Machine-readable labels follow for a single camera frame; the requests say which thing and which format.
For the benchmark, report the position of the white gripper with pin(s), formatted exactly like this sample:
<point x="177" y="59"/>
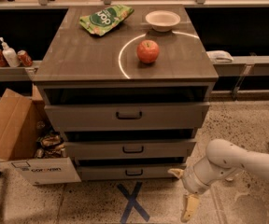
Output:
<point x="192" y="179"/>

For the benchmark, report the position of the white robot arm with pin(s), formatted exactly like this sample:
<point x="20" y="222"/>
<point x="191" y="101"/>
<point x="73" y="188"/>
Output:
<point x="222" y="159"/>

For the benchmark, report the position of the grey middle drawer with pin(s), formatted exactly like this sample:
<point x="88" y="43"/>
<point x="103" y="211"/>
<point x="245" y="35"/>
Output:
<point x="111" y="150"/>

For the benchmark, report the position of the grey drawer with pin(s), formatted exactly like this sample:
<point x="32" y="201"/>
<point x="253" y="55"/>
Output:
<point x="111" y="150"/>
<point x="168" y="116"/>
<point x="143" y="171"/>

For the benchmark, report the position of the grey bottom drawer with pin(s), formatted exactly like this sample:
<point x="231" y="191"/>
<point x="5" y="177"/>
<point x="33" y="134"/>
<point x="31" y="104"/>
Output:
<point x="143" y="171"/>

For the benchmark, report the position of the grey top drawer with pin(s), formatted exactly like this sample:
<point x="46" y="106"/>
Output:
<point x="168" y="116"/>

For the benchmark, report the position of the grey drawer cabinet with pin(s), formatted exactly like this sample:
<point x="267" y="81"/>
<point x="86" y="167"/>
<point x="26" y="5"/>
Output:
<point x="84" y="69"/>

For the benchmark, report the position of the white folded cloth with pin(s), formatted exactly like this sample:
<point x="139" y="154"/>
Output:
<point x="220" y="56"/>

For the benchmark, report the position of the red apple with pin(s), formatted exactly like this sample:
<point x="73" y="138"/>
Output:
<point x="147" y="51"/>

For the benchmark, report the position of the snack wrappers in box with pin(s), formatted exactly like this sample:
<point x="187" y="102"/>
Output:
<point x="50" y="145"/>

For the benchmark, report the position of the white paper bowl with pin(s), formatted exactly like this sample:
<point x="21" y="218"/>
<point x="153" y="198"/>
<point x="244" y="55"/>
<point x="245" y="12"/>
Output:
<point x="162" y="20"/>

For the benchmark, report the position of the cardboard box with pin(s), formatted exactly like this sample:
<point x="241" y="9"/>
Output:
<point x="21" y="124"/>

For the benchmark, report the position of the green chip bag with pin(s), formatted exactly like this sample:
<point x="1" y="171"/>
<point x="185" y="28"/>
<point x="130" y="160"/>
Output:
<point x="103" y="21"/>

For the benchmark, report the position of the white pump bottle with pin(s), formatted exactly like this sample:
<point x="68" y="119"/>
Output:
<point x="10" y="54"/>

